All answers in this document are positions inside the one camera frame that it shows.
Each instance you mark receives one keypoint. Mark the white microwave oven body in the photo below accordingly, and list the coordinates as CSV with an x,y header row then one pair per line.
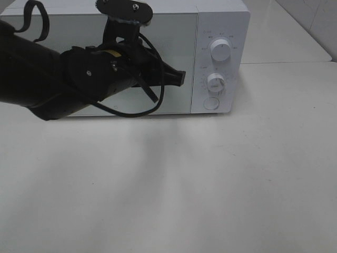
x,y
229,19

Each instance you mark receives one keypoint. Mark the round white door button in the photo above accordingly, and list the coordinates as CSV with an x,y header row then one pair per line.
x,y
211,103

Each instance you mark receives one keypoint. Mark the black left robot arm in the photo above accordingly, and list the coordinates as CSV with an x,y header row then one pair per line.
x,y
55,85

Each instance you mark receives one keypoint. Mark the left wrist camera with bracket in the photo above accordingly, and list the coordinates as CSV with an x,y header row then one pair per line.
x,y
123,11

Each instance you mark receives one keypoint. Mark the white timer knob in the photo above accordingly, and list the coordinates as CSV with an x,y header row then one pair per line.
x,y
215,82

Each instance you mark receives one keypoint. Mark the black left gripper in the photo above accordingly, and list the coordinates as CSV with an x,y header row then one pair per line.
x,y
122,60

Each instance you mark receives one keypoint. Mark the upper white power knob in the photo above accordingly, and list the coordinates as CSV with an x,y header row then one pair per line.
x,y
220,49

